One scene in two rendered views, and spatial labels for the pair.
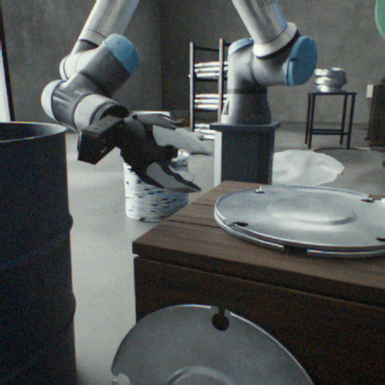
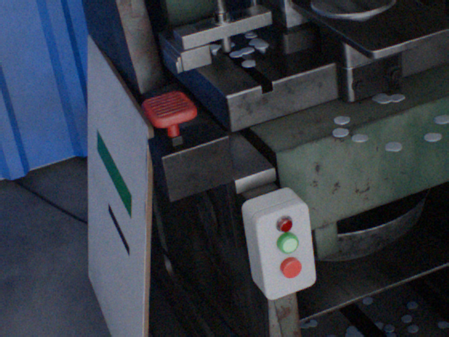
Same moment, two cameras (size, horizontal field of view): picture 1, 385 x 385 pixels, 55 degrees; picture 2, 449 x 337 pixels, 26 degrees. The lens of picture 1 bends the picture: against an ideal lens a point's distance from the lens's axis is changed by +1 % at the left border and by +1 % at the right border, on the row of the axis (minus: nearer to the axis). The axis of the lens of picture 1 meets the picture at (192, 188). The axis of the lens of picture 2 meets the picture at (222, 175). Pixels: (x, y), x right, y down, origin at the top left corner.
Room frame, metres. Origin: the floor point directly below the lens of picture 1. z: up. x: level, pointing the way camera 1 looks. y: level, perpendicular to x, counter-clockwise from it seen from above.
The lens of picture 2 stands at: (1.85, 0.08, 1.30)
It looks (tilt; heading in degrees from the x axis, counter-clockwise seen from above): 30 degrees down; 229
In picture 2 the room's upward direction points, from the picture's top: 9 degrees counter-clockwise
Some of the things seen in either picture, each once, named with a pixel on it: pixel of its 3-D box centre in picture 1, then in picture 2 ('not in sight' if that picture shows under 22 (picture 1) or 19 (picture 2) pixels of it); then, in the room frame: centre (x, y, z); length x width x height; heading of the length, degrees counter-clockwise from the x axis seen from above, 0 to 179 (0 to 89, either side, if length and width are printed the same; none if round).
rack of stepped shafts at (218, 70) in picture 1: (220, 100); not in sight; (3.33, -0.25, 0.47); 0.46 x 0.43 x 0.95; 47
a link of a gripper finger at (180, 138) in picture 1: (189, 137); not in sight; (0.51, 0.00, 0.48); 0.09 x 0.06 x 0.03; 52
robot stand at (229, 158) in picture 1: (243, 194); not in sight; (1.12, -0.16, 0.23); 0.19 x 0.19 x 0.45; 71
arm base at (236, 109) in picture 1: (246, 106); not in sight; (1.12, -0.16, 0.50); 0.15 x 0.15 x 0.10
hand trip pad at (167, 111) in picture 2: not in sight; (172, 129); (1.16, -0.81, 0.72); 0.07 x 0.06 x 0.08; 67
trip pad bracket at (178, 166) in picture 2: not in sight; (198, 192); (1.14, -0.80, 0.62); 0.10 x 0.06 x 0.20; 157
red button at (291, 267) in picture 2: not in sight; (291, 267); (1.12, -0.66, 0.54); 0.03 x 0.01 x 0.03; 157
